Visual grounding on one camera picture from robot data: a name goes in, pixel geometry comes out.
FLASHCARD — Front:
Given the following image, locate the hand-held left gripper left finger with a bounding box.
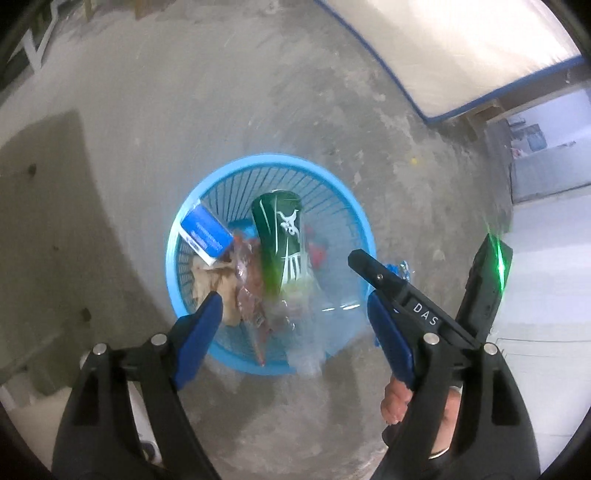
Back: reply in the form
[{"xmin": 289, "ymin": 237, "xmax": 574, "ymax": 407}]
[{"xmin": 52, "ymin": 291, "xmax": 225, "ymax": 480}]

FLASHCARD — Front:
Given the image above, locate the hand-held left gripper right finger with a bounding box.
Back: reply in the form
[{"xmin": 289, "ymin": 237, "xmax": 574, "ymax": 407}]
[{"xmin": 367, "ymin": 292, "xmax": 541, "ymax": 480}]

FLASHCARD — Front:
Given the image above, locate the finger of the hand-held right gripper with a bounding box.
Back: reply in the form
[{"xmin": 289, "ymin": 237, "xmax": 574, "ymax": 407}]
[{"xmin": 347, "ymin": 249, "xmax": 408, "ymax": 306}]

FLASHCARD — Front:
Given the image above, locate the brown paper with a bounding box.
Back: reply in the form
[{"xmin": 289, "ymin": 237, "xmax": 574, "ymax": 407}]
[{"xmin": 191, "ymin": 256, "xmax": 243, "ymax": 326}]

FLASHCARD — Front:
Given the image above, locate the clear pink plastic bag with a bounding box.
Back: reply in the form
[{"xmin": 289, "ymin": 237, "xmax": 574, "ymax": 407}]
[{"xmin": 277, "ymin": 226, "xmax": 365, "ymax": 379}]

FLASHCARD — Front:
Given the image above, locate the blue white toothpaste box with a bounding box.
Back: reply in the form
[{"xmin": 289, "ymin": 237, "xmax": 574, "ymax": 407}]
[{"xmin": 179, "ymin": 199, "xmax": 234, "ymax": 267}]

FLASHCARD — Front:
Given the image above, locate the green printed packet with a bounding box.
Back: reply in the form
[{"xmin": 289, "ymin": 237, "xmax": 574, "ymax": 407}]
[{"xmin": 250, "ymin": 190, "xmax": 308, "ymax": 296}]

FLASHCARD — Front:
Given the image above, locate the blue plastic mesh basket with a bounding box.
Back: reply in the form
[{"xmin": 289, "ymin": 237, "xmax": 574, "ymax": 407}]
[{"xmin": 165, "ymin": 154, "xmax": 377, "ymax": 376}]

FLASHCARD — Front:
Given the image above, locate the person's right hand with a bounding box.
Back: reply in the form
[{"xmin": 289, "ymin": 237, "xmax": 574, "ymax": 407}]
[{"xmin": 381, "ymin": 374, "xmax": 462, "ymax": 462}]

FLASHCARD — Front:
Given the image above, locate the blue candy wrapper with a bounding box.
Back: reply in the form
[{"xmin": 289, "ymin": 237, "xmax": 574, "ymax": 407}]
[{"xmin": 385, "ymin": 261, "xmax": 413, "ymax": 282}]

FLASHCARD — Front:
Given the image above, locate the white mattress with blue edge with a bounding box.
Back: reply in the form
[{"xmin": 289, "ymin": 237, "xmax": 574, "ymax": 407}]
[{"xmin": 316, "ymin": 0, "xmax": 585, "ymax": 124}]

